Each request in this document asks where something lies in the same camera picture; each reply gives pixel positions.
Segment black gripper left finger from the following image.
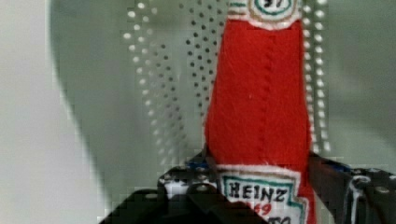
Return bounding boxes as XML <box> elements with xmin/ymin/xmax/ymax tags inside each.
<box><xmin>99</xmin><ymin>149</ymin><xmax>267</xmax><ymax>224</ymax></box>

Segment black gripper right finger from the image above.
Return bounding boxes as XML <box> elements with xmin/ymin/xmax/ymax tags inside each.
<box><xmin>308</xmin><ymin>153</ymin><xmax>396</xmax><ymax>224</ymax></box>

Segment red plush ketchup bottle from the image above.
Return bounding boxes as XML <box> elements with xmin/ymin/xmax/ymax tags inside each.
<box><xmin>205</xmin><ymin>0</ymin><xmax>316</xmax><ymax>224</ymax></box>

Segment green oval strainer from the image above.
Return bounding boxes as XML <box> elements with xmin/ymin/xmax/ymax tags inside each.
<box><xmin>49</xmin><ymin>0</ymin><xmax>396</xmax><ymax>201</ymax></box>

